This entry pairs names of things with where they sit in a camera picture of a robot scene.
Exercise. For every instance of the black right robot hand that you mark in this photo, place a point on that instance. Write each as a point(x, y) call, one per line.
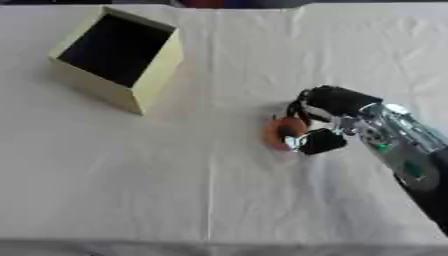
point(338, 99)

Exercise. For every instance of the orange toy fruit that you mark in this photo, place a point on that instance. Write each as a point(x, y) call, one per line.
point(279, 133)

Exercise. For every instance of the tan cardboard box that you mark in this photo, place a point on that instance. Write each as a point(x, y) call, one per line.
point(116, 60)

